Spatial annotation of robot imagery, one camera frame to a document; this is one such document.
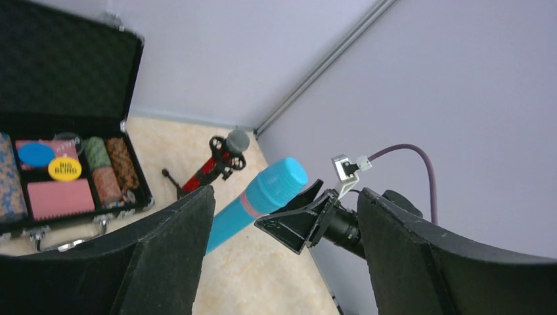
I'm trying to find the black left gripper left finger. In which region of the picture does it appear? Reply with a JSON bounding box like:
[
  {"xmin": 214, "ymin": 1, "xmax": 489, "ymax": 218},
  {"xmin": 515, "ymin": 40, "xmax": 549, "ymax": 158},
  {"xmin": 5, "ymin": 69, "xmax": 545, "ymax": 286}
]
[{"xmin": 1, "ymin": 186, "xmax": 215, "ymax": 314}]

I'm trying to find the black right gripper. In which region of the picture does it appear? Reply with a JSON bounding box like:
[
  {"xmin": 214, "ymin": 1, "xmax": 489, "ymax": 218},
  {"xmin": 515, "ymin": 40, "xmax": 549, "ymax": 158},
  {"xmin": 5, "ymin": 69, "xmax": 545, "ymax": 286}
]
[{"xmin": 254, "ymin": 179, "xmax": 340, "ymax": 255}]

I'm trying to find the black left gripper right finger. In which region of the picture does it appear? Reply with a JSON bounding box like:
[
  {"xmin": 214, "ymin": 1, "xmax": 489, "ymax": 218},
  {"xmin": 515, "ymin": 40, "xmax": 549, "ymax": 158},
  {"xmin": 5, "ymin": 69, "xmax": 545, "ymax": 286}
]
[{"xmin": 357, "ymin": 188, "xmax": 556, "ymax": 314}]

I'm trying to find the blue toy microphone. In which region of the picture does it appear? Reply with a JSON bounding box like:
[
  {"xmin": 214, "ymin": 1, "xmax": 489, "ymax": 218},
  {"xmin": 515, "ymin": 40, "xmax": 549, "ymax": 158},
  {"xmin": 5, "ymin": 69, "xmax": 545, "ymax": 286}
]
[{"xmin": 206, "ymin": 157, "xmax": 308, "ymax": 254}]

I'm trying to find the red glitter microphone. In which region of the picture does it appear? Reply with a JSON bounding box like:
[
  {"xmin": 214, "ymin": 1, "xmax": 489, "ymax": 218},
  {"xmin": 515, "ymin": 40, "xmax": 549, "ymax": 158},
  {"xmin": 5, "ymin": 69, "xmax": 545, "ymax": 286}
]
[{"xmin": 181, "ymin": 128, "xmax": 252, "ymax": 195}]

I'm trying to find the black tripod shock-mount stand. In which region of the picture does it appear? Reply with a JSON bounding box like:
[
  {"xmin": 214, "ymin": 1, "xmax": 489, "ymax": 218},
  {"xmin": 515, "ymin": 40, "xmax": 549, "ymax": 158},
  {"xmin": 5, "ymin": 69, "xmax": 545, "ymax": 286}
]
[{"xmin": 162, "ymin": 135, "xmax": 247, "ymax": 201}]

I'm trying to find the orange brown chip stack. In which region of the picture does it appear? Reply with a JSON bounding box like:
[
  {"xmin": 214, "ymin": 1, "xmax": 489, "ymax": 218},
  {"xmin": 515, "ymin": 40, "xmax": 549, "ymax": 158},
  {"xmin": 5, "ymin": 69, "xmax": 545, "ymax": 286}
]
[{"xmin": 104, "ymin": 138, "xmax": 140, "ymax": 190}]

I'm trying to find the green red chip stack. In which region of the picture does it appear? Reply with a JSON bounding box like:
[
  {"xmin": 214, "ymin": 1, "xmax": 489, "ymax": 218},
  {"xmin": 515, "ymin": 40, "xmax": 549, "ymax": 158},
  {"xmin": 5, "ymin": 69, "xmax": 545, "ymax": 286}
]
[{"xmin": 84, "ymin": 136, "xmax": 136, "ymax": 209}]

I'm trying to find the pink card deck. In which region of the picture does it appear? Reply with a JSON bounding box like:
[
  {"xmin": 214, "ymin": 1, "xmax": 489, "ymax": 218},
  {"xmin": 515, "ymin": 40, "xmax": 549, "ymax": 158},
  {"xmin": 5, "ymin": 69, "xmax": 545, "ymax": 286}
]
[{"xmin": 27, "ymin": 179, "xmax": 95, "ymax": 221}]

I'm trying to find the yellow big blind button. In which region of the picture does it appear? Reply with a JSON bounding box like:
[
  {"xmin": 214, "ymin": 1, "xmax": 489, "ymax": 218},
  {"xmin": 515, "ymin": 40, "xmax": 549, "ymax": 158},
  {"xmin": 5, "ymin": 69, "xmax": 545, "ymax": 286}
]
[{"xmin": 47, "ymin": 156, "xmax": 82, "ymax": 182}]

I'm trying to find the purple blue chip stack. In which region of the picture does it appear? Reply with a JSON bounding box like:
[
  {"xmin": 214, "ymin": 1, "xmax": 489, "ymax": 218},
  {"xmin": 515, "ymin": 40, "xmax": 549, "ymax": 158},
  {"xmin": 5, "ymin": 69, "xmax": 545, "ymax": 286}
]
[{"xmin": 1, "ymin": 133, "xmax": 28, "ymax": 223}]

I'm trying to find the blue dealer button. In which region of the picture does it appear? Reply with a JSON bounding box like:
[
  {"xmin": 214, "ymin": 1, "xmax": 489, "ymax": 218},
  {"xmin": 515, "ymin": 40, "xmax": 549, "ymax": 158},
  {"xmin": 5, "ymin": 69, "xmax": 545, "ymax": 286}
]
[{"xmin": 17, "ymin": 142, "xmax": 55, "ymax": 168}]

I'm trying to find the black poker chip case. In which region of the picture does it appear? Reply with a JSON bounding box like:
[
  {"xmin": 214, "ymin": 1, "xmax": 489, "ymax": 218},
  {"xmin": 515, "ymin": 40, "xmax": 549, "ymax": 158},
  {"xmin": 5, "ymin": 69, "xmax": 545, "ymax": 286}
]
[{"xmin": 1, "ymin": 1, "xmax": 154, "ymax": 244}]

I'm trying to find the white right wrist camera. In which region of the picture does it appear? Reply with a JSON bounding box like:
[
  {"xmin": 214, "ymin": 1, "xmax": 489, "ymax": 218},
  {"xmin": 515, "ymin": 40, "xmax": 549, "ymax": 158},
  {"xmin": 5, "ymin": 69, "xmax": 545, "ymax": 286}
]
[{"xmin": 331, "ymin": 154, "xmax": 372, "ymax": 200}]

